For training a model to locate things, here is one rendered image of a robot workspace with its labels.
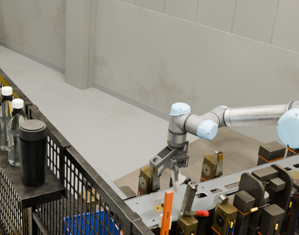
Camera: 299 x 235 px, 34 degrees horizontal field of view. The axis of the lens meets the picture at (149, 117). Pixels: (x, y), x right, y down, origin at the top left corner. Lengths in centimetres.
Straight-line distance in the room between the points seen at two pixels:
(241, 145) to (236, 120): 149
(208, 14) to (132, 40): 104
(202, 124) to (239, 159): 138
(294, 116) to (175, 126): 50
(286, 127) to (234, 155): 162
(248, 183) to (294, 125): 53
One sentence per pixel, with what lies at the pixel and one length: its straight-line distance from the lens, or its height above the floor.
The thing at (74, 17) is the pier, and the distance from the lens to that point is 565.
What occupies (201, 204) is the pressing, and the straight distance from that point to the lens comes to 214.
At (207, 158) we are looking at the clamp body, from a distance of 240.
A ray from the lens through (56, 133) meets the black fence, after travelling 142.
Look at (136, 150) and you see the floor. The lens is 454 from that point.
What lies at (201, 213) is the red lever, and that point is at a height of 113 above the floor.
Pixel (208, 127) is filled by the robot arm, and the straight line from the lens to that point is 180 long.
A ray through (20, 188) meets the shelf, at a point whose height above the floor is 143.
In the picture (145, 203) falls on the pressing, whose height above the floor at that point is 100.
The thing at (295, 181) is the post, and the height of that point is 110.
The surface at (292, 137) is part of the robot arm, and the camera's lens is 160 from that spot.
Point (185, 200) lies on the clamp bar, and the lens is 190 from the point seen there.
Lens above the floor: 220
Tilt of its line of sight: 25 degrees down
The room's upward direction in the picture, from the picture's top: 6 degrees clockwise
